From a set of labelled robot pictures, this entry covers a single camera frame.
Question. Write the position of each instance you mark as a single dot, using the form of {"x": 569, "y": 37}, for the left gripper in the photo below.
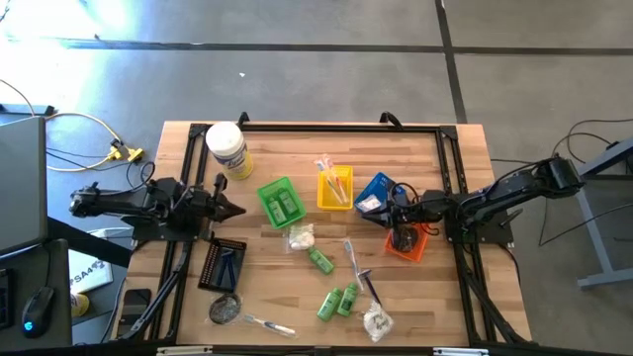
{"x": 203, "y": 207}

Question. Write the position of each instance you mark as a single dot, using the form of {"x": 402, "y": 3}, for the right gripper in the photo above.
{"x": 420, "y": 207}

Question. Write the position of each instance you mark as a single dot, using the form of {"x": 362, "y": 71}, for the white cotton bag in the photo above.
{"x": 370, "y": 203}
{"x": 378, "y": 322}

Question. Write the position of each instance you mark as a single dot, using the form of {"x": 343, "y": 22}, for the blue plastic basket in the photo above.
{"x": 378, "y": 183}

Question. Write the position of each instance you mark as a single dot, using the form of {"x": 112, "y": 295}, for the orange plastic basket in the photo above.
{"x": 419, "y": 249}

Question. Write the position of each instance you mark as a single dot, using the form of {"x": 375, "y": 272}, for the black plastic basket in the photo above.
{"x": 210, "y": 267}

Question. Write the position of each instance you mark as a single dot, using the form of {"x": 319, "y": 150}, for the green white toothbrush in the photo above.
{"x": 332, "y": 190}

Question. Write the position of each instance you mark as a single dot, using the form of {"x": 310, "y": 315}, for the cotton pads and swabs bag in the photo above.
{"x": 301, "y": 240}

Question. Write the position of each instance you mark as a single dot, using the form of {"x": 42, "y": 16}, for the blue white toothbrush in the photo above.
{"x": 324, "y": 163}

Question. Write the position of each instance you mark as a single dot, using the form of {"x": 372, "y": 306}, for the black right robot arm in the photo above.
{"x": 494, "y": 193}

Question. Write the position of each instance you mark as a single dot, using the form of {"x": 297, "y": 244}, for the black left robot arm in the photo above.
{"x": 118, "y": 203}

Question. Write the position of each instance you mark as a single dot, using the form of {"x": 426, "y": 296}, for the green plastic basket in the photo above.
{"x": 262, "y": 190}

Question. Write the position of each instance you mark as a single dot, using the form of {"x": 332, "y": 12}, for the Lysol wipes canister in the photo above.
{"x": 227, "y": 143}

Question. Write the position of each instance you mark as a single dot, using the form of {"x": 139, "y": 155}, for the yellow plastic basket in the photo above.
{"x": 322, "y": 200}

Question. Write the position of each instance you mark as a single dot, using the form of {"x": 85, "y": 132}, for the white power strip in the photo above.
{"x": 111, "y": 232}

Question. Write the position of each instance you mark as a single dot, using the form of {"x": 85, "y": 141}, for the black phone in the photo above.
{"x": 136, "y": 304}

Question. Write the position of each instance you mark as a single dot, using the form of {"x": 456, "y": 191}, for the white printed booklet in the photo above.
{"x": 91, "y": 274}

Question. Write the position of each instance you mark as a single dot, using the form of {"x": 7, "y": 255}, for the small yellow object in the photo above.
{"x": 80, "y": 305}

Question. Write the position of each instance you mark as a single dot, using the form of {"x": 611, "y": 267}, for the black desk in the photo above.
{"x": 54, "y": 257}

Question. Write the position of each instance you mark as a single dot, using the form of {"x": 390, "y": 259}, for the grey laptop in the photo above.
{"x": 22, "y": 183}

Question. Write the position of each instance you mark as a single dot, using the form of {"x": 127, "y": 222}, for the black computer mouse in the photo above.
{"x": 38, "y": 311}

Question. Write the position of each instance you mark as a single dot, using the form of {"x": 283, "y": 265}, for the black keyboard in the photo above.
{"x": 5, "y": 301}

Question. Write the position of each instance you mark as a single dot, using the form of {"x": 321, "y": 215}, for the black aluminium table frame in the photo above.
{"x": 346, "y": 127}

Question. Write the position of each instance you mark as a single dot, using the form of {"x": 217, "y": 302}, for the silver metal bracket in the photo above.
{"x": 183, "y": 351}
{"x": 460, "y": 352}

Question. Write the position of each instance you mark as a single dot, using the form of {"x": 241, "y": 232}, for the grey table frame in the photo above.
{"x": 603, "y": 247}

